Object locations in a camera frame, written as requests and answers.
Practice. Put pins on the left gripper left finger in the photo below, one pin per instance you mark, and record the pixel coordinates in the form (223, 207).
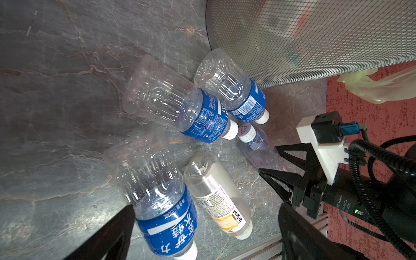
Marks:
(111, 242)

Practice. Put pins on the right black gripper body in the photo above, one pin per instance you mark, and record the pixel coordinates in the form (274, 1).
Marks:
(309, 192)

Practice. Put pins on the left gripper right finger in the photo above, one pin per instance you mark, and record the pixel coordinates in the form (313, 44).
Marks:
(302, 241)

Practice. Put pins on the slim clear blue bottle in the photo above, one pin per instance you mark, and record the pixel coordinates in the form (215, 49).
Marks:
(258, 148)

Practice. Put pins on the yellow label clear bottle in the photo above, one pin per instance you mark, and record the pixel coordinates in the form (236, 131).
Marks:
(212, 187)

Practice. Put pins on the small blue label bottle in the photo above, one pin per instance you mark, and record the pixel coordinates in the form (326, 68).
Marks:
(152, 183)

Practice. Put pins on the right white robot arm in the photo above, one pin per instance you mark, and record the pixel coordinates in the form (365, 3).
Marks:
(395, 203)

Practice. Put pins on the green plastic waste bin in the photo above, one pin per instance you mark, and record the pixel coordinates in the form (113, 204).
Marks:
(283, 42)

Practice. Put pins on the clear plastic bin liner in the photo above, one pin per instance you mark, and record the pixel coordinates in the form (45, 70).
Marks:
(395, 87)

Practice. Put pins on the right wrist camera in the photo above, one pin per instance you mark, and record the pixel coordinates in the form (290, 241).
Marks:
(327, 133)

